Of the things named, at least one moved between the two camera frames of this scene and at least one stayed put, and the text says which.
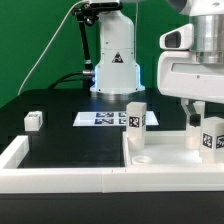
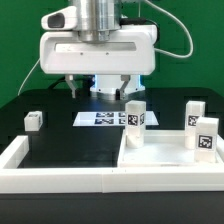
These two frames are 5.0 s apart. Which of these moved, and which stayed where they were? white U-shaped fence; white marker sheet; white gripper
Moved: white gripper
Stayed: white marker sheet; white U-shaped fence
